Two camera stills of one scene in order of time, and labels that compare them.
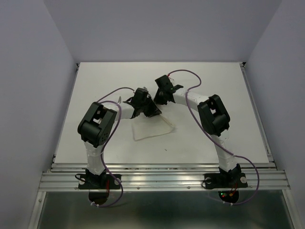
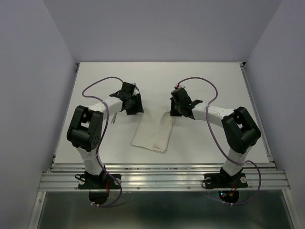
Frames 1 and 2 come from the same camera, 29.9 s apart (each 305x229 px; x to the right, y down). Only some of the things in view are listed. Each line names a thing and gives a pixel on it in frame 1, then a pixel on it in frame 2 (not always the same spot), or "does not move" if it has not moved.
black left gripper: [154, 110] -> [138, 108]
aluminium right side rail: [270, 161] does not move
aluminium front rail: [164, 176] does not move
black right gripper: [157, 100] -> [172, 111]
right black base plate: [227, 180] does not move
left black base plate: [98, 181] does not move
